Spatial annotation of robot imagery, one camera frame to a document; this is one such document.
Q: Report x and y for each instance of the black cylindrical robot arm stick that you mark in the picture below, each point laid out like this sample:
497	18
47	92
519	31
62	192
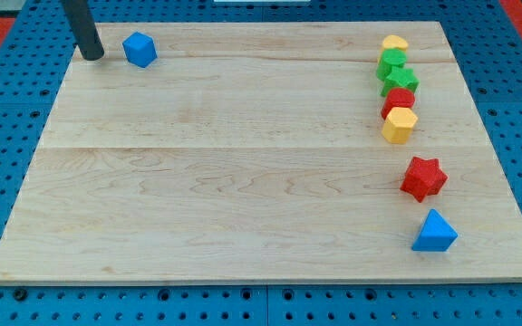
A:
79	16

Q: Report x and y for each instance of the yellow hexagon block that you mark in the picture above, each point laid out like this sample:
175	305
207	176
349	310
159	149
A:
399	125

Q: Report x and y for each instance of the light wooden board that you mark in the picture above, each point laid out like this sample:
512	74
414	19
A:
252	153

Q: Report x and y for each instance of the red cylinder block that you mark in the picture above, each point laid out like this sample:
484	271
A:
397	97

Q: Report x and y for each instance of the green star block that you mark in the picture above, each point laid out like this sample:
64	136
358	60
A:
400	78

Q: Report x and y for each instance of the red star block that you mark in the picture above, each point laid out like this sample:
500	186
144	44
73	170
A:
423	177

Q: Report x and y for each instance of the blue cube block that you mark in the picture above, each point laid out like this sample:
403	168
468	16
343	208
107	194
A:
140	49

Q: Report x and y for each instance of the green cylinder block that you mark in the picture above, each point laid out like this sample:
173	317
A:
389	59

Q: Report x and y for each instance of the yellow heart block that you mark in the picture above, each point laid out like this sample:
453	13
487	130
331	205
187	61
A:
393	41

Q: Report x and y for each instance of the blue triangle block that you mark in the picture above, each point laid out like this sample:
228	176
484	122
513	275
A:
435	235

